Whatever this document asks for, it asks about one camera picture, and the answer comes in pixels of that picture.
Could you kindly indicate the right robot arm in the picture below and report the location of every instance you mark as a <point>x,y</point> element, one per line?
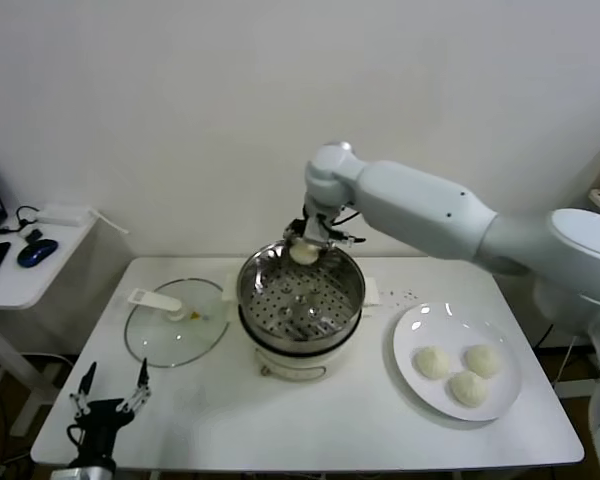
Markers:
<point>420,200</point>

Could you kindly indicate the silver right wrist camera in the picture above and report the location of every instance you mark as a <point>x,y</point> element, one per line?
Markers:
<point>314,229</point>

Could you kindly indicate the blue computer mouse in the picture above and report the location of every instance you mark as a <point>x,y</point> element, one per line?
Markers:
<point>37,252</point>

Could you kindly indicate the small black dongle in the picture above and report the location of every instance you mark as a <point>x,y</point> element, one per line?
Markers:
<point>34,235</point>

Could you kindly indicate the white furniture foot bar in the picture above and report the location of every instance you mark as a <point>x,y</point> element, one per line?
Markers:
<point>582,357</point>

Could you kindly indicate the stainless steel steamer basket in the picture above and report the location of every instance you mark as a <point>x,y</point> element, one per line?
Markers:
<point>260,282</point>

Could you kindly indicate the white steamed baozi bun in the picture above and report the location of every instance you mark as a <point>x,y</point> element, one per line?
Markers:
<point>431,362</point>
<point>482,360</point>
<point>468,390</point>
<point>304,254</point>

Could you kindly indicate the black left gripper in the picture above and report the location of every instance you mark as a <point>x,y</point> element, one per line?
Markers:
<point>100,420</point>

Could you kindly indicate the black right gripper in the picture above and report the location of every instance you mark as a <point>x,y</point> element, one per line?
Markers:
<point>295,227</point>

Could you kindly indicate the white side table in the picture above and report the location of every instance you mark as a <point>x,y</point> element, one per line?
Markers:
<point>55,270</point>

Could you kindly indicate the white adapter box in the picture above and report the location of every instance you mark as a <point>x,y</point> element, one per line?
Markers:
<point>62,215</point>

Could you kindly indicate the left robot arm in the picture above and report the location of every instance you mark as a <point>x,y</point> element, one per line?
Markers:
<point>85,473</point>

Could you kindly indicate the white round plate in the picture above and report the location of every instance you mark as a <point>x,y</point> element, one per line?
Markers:
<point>415,320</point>

